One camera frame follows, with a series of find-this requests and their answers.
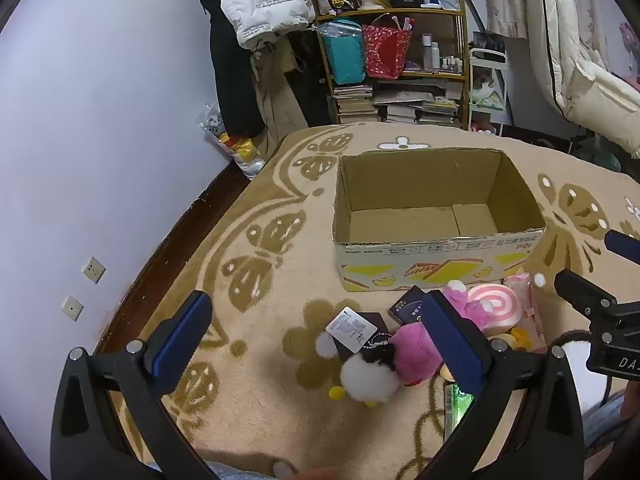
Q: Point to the plastic bag of toys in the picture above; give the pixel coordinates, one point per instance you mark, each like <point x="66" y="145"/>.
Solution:
<point x="240" y="150"/>

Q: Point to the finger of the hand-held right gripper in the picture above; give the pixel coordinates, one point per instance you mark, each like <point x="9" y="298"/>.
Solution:
<point x="582" y="292"/>
<point x="622" y="246"/>

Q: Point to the wall socket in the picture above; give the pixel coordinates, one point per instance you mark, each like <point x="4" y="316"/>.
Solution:
<point x="72" y="308"/>
<point x="93" y="270"/>

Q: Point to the black garment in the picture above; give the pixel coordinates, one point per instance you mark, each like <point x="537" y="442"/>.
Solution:
<point x="307" y="95"/>

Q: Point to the yellow plush toy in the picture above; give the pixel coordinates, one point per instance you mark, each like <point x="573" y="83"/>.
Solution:
<point x="520" y="340"/>

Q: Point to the pink swirl squishy roll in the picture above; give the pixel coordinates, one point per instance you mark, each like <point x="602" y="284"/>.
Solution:
<point x="492" y="307"/>

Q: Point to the green tissue pack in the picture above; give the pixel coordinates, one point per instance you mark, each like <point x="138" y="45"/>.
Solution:
<point x="457" y="410"/>

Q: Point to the row of cosmetic bottles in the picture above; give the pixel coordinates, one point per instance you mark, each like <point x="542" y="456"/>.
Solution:
<point x="430" y="52"/>

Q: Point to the white cart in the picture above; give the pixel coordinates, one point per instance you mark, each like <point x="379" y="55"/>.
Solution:
<point x="487" y="55"/>

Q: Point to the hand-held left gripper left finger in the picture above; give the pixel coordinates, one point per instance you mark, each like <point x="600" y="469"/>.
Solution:
<point x="182" y="340"/>

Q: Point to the dark folded cloth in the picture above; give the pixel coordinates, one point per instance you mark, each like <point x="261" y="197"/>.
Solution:
<point x="487" y="40"/>

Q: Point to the white puffer jacket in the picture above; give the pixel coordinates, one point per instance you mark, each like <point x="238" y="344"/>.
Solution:
<point x="260" y="0"/>

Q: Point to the wooden shelf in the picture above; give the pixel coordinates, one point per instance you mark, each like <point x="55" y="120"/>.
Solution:
<point x="435" y="76"/>

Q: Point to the pink packet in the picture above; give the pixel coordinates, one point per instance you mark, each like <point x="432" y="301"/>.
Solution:
<point x="525" y="290"/>

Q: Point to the pink wall sticker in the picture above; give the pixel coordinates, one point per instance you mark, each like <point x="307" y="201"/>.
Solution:
<point x="631" y="37"/>

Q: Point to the teal bag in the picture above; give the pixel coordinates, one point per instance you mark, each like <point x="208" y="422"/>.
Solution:
<point x="345" y="60"/>

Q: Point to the white green plush toy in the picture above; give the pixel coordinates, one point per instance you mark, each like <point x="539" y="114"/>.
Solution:
<point x="485" y="87"/>

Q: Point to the black coat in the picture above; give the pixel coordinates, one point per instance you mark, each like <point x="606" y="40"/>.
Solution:
<point x="230" y="85"/>

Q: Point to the small black box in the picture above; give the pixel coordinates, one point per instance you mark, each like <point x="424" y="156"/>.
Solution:
<point x="407" y="307"/>

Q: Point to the stack of books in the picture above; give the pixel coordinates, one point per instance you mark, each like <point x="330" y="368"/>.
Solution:
<point x="355" y="105"/>

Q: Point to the beige trousers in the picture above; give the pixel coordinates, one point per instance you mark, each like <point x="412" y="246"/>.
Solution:
<point x="272" y="105"/>

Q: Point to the printed cardboard box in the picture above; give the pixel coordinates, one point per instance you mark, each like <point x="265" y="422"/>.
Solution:
<point x="400" y="255"/>

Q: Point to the green bag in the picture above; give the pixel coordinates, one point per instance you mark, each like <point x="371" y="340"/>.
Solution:
<point x="609" y="160"/>

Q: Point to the dark hexagonal box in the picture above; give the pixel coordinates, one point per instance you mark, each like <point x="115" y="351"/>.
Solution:
<point x="370" y="321"/>

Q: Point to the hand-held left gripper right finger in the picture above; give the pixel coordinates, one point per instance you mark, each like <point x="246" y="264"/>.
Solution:
<point x="452" y="345"/>

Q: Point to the red gift bag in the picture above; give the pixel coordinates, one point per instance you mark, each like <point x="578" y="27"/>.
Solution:
<point x="382" y="52"/>

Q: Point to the person's right leg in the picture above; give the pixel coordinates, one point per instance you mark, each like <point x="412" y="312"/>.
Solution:
<point x="600" y="425"/>

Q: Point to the pink and white bottles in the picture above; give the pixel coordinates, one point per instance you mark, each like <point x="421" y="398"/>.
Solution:
<point x="482" y="127"/>

